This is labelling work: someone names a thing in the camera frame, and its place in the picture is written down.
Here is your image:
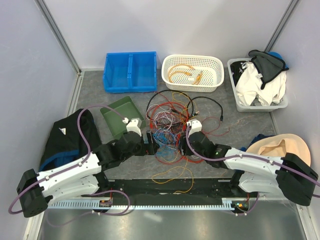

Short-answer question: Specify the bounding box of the white thin wire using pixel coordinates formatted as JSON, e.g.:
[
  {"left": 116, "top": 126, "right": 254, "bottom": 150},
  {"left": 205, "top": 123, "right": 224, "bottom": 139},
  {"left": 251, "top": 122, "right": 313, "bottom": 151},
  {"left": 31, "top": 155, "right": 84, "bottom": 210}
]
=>
[{"left": 152, "top": 111, "right": 183, "bottom": 131}]

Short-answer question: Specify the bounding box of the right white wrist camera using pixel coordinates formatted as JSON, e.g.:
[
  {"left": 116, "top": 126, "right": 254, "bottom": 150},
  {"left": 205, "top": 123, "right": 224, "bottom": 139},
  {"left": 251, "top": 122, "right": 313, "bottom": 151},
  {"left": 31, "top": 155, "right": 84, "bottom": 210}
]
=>
[{"left": 187, "top": 119, "right": 202, "bottom": 132}]

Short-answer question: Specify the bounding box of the beige sun hat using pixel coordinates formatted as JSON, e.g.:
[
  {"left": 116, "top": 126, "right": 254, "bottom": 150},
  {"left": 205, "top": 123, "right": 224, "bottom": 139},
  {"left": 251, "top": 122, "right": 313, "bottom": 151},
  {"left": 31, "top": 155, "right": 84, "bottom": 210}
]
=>
[{"left": 246, "top": 133, "right": 311, "bottom": 167}]

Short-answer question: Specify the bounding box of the yellow thin wire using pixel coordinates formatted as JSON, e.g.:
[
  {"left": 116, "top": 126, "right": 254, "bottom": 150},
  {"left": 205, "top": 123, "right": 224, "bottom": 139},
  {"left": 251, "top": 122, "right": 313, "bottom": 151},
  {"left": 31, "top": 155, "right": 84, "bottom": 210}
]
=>
[{"left": 151, "top": 91, "right": 195, "bottom": 195}]

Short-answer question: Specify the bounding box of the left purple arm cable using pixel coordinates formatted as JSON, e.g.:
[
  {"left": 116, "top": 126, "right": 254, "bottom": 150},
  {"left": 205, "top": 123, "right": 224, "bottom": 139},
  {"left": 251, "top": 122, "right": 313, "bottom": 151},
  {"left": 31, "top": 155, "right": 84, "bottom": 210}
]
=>
[{"left": 8, "top": 104, "right": 126, "bottom": 215}]

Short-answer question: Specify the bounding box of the blue cap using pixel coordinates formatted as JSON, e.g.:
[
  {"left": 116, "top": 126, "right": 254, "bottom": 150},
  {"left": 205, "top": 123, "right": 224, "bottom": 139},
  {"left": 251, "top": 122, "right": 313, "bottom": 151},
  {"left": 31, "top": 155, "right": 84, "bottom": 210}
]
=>
[{"left": 267, "top": 51, "right": 289, "bottom": 71}]

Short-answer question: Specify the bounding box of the blue divided plastic bin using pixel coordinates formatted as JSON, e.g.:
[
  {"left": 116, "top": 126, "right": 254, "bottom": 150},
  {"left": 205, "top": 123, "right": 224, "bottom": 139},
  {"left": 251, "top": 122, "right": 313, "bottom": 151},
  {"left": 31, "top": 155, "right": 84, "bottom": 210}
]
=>
[{"left": 102, "top": 51, "right": 157, "bottom": 94}]

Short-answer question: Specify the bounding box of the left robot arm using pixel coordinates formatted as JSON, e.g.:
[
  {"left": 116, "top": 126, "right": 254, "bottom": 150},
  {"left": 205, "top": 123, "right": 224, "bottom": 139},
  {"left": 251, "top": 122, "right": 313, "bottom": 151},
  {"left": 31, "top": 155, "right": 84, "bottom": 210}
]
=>
[{"left": 16, "top": 131, "right": 160, "bottom": 218}]

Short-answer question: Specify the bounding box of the yellow ethernet cable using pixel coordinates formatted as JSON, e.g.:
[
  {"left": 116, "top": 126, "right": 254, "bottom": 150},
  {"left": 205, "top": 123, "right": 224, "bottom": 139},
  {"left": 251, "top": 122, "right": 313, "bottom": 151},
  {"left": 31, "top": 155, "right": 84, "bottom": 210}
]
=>
[
  {"left": 167, "top": 70, "right": 203, "bottom": 86},
  {"left": 167, "top": 64, "right": 195, "bottom": 82}
]

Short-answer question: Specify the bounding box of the white perforated plastic basket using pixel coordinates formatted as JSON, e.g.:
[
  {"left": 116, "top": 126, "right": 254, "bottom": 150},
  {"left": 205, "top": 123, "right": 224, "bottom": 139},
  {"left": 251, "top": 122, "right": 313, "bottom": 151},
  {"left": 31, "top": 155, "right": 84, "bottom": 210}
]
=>
[{"left": 161, "top": 54, "right": 225, "bottom": 93}]

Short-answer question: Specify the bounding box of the black usb cable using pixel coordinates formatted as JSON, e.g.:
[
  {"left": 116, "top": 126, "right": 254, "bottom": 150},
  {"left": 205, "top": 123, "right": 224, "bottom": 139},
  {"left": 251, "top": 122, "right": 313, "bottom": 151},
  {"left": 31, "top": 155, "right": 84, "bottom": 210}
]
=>
[{"left": 147, "top": 89, "right": 224, "bottom": 123}]

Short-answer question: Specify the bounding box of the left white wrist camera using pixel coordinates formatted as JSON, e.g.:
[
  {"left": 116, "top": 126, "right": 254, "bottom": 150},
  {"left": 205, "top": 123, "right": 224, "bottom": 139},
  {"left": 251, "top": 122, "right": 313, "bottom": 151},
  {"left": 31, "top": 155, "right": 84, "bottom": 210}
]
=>
[{"left": 122, "top": 117, "right": 142, "bottom": 137}]

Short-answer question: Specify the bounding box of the dark grey cloth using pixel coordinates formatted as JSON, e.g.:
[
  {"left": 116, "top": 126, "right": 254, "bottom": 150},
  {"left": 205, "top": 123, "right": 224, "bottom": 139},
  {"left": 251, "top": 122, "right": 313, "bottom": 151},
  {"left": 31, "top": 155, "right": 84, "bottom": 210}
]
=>
[{"left": 248, "top": 49, "right": 289, "bottom": 90}]

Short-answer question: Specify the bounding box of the green plastic tray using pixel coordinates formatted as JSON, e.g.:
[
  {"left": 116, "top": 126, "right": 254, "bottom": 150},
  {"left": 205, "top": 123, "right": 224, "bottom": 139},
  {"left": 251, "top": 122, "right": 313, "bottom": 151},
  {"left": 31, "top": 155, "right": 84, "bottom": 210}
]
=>
[{"left": 100, "top": 96, "right": 146, "bottom": 139}]

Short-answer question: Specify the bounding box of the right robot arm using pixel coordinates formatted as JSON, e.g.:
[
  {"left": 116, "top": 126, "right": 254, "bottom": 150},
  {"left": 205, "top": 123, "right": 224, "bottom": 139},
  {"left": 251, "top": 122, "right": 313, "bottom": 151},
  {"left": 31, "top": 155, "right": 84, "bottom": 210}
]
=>
[{"left": 178, "top": 131, "right": 319, "bottom": 206}]

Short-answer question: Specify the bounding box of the white cloth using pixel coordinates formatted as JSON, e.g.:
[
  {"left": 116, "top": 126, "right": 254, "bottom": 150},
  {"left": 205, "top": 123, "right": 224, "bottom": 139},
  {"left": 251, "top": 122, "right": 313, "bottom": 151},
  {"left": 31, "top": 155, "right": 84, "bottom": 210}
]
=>
[{"left": 230, "top": 61, "right": 287, "bottom": 107}]

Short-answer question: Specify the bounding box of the black jacket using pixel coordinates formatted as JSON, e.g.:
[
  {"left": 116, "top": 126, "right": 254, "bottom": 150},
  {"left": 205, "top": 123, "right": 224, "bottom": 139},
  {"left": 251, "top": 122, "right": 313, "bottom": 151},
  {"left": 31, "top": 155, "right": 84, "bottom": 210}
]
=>
[{"left": 39, "top": 109, "right": 102, "bottom": 172}]

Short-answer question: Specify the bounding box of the slotted grey cable duct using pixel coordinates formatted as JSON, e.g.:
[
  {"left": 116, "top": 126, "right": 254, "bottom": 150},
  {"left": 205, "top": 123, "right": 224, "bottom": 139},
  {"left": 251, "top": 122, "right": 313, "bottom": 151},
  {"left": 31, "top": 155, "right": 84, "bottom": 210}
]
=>
[{"left": 48, "top": 198, "right": 248, "bottom": 211}]

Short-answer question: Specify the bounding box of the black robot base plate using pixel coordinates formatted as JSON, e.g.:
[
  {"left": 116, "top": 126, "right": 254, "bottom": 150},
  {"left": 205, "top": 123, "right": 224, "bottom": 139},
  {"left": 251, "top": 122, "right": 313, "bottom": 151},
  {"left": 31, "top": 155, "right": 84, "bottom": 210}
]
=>
[{"left": 97, "top": 178, "right": 248, "bottom": 207}]

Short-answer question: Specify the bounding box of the blue thin wire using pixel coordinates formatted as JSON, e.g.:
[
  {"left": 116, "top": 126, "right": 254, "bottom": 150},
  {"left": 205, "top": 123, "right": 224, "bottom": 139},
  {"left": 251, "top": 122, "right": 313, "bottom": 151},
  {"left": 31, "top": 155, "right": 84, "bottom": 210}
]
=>
[{"left": 152, "top": 129, "right": 181, "bottom": 158}]

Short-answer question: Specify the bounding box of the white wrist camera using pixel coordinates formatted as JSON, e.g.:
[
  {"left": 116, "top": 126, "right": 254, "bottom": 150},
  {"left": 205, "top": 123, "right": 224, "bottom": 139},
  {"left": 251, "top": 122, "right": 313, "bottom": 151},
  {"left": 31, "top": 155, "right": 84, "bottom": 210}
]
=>
[
  {"left": 187, "top": 119, "right": 202, "bottom": 132},
  {"left": 122, "top": 117, "right": 142, "bottom": 137}
]

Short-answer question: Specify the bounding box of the grey plastic laundry tub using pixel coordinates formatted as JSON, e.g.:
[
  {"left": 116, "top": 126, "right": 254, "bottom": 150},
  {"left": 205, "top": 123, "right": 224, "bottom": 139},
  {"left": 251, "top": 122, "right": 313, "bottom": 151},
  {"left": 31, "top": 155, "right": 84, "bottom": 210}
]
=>
[{"left": 227, "top": 58, "right": 288, "bottom": 112}]

